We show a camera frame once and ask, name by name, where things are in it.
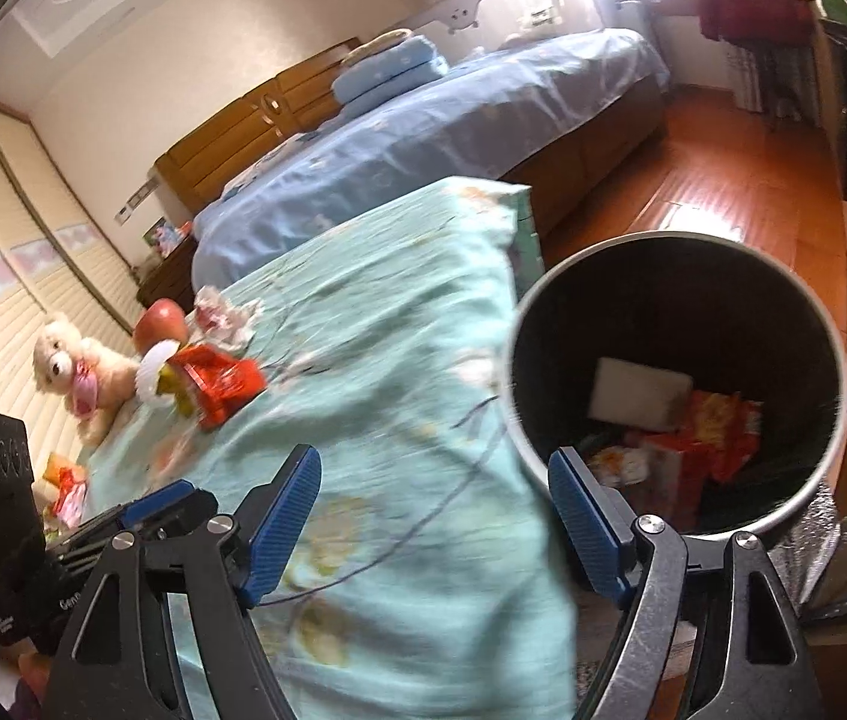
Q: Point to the white foam block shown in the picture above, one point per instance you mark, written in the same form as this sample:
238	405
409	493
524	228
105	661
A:
631	395

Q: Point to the bed with blue sheet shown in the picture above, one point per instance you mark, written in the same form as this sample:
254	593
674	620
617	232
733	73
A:
483	118

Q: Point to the folded blue quilt stack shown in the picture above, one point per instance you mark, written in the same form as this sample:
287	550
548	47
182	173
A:
394	63

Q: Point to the red yellow apple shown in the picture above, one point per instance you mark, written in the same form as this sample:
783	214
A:
163	320

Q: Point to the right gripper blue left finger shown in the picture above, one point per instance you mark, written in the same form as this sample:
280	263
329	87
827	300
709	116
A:
117	657

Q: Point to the white bed guard rail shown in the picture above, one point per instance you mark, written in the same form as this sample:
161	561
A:
462	29

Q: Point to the red foil wrapper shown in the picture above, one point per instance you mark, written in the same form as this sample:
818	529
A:
224	384

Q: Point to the wooden headboard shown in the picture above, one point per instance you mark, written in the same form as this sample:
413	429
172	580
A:
296	100

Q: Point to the dark wooden nightstand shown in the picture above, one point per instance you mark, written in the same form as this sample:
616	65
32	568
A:
172	278

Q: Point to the white red paper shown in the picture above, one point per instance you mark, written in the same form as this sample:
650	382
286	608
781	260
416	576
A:
225	325

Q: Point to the white radiator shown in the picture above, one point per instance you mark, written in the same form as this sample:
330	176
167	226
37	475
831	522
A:
639	16

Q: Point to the red snack bag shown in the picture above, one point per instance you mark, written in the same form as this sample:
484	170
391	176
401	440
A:
727	427

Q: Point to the black round trash bin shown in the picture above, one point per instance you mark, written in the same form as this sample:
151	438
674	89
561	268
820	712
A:
715	350

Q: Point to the teal floral tablecloth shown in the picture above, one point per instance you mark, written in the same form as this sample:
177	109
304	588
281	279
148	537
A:
428	582

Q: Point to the cream teddy bear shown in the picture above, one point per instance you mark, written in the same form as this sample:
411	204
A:
94	381

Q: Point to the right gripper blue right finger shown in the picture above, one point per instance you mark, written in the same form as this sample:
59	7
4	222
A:
749	660

